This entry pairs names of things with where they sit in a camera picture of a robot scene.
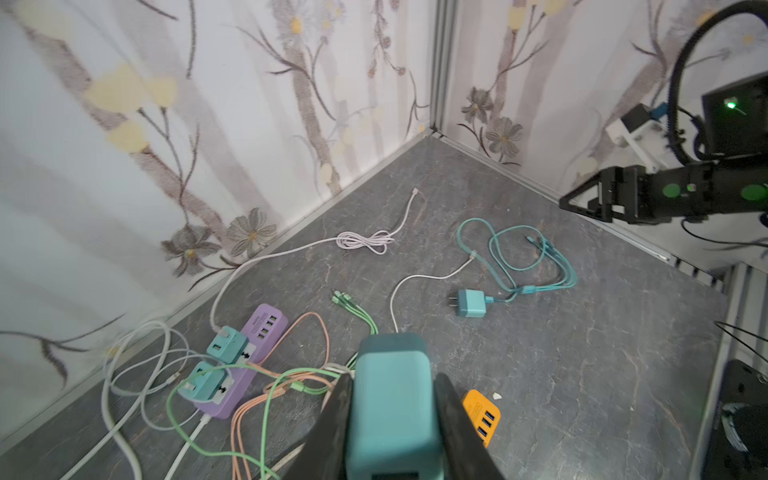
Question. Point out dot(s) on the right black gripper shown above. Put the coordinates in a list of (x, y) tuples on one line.
[(634, 196)]

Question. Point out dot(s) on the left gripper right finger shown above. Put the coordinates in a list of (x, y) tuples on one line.
[(465, 456)]

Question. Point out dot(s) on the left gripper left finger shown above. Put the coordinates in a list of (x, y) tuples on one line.
[(323, 453)]

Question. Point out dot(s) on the orange power strip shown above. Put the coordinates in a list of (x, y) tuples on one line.
[(483, 414)]

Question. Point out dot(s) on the purple power strip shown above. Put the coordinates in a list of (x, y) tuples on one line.
[(263, 329)]

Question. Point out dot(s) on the teal charger with white cable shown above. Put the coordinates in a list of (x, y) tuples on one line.
[(203, 384)]

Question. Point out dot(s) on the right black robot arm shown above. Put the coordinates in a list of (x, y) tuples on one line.
[(730, 132)]

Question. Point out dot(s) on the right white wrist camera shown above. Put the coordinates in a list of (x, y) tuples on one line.
[(642, 137)]

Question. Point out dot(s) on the aluminium front rail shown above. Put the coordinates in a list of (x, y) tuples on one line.
[(735, 329)]

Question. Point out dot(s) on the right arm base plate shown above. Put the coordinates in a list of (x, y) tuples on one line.
[(737, 447)]

